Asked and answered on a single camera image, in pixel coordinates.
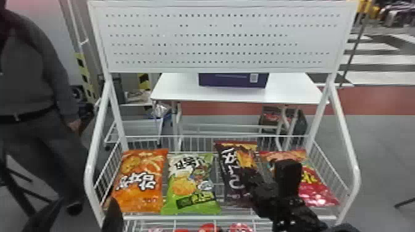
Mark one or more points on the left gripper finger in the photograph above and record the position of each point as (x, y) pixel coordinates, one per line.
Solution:
(113, 217)

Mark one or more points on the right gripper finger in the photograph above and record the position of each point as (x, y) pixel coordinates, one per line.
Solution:
(252, 179)

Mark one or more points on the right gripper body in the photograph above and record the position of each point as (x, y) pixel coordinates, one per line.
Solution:
(267, 199)

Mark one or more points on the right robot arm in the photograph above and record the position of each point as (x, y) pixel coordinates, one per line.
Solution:
(301, 218)

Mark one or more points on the black snack packet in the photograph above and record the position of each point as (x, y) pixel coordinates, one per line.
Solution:
(231, 162)

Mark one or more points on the red noodle cup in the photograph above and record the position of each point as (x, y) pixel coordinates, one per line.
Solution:
(241, 227)
(208, 228)

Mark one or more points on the orange snack packet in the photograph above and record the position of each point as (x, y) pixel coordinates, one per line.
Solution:
(140, 181)

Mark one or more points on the red snack packet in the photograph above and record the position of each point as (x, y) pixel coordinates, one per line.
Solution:
(313, 189)

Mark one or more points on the green snack packet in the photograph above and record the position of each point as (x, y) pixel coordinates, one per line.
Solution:
(189, 188)

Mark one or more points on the white side table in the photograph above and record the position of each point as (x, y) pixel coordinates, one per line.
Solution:
(233, 92)

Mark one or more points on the black chair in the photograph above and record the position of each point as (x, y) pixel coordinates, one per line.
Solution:
(19, 197)

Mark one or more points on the blue box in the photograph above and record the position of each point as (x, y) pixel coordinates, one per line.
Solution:
(233, 80)

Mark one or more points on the person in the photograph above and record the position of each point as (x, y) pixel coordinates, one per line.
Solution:
(29, 84)

